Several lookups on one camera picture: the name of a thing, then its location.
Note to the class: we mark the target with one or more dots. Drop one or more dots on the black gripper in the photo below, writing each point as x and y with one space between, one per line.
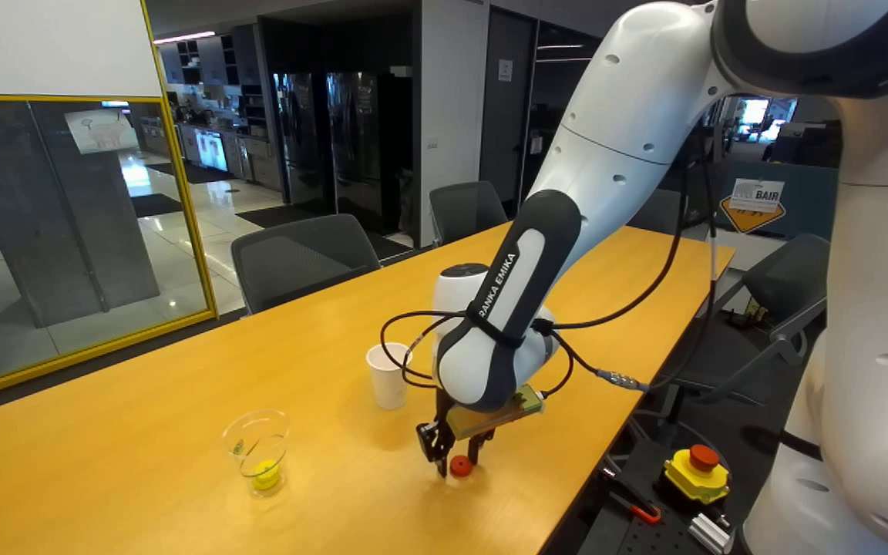
444 421

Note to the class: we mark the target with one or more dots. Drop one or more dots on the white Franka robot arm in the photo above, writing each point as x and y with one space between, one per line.
631 111

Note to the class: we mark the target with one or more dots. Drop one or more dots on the white paper cup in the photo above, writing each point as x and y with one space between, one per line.
384 378

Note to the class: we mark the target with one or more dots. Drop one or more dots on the clear plastic cup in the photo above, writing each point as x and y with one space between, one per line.
256 447

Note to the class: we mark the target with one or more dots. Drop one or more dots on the black orange clamp tool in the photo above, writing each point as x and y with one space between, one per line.
632 506

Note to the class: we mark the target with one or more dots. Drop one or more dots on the black perforated mounting board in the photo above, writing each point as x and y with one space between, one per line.
650 535

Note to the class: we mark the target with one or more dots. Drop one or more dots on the grey office chair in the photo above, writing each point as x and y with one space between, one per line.
308 257
662 213
772 296
464 205

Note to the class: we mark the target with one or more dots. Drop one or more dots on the yellow emergency stop button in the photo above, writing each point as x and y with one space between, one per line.
699 472

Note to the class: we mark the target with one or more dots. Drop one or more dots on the yellow diamond warning sign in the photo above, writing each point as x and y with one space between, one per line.
755 210

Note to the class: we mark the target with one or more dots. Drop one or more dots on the wooden camera mount plate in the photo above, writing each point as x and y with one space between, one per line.
501 411

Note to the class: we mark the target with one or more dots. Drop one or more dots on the silver metal bracket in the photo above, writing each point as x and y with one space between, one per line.
711 530

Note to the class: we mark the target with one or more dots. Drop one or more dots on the wide white wall panel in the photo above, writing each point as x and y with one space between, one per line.
54 48

